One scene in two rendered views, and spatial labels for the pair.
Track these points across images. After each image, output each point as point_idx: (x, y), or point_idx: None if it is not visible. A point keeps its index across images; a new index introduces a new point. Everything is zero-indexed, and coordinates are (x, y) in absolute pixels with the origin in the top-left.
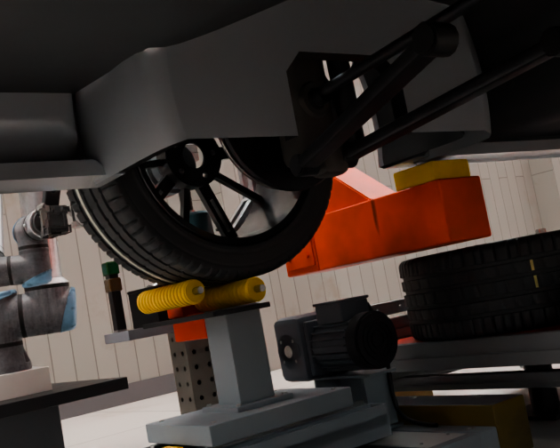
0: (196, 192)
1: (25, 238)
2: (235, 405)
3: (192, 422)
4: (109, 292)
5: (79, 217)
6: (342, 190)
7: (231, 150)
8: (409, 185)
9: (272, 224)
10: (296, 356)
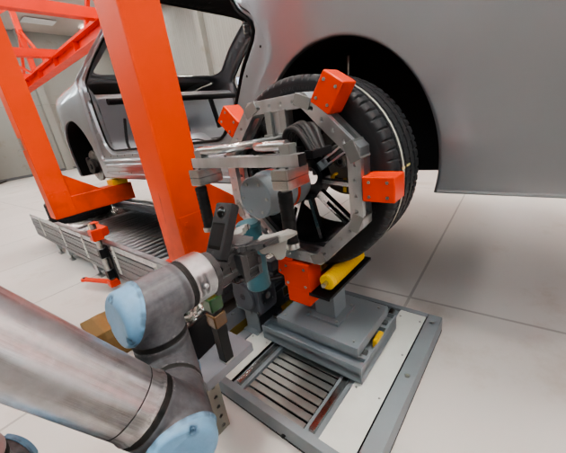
0: (302, 201)
1: (181, 315)
2: (347, 307)
3: (371, 318)
4: (225, 324)
5: (390, 219)
6: (232, 199)
7: None
8: None
9: (311, 215)
10: (272, 293)
